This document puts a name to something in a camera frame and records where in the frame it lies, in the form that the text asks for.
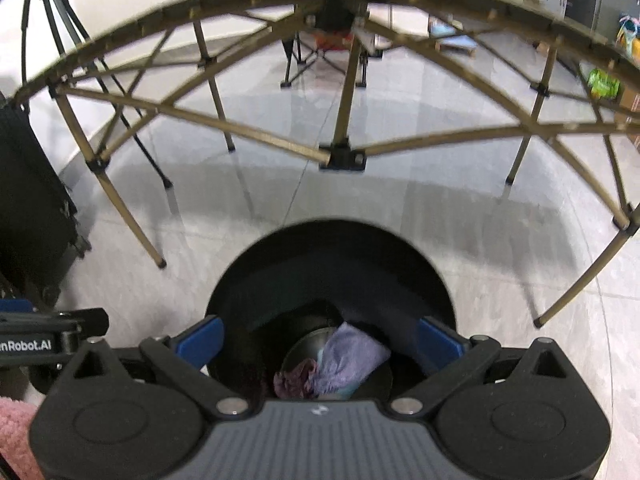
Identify lavender knitted cloth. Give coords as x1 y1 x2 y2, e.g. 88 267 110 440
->
308 323 390 399

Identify black round trash bin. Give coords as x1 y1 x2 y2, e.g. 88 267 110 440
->
206 219 457 401

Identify pink fluffy rug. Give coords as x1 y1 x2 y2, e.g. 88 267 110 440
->
0 396 43 480

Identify black suitcase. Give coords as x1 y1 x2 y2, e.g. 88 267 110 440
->
1 100 92 309

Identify cardboard boxes stack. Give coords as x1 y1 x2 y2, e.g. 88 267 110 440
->
614 87 639 125

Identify tan folding table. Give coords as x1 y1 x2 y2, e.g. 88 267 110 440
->
10 0 639 325

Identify green snack bag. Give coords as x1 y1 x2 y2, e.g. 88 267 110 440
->
587 68 620 101

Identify black tripod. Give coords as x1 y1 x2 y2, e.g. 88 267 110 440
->
21 0 174 190

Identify black folding camp chair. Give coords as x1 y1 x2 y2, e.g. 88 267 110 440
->
280 32 354 89

